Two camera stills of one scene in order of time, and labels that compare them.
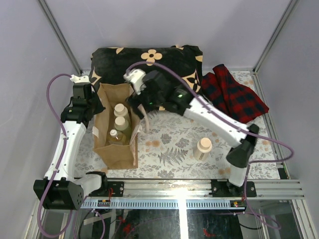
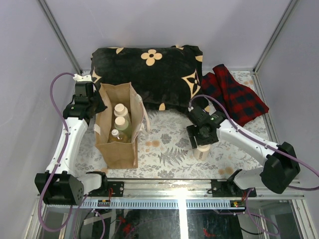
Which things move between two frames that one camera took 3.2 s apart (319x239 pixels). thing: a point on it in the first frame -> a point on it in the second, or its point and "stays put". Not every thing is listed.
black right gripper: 135,100 -> 192,131
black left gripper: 101,107 stays put
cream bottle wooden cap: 203,149 stays put
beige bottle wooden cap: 120,110 stays put
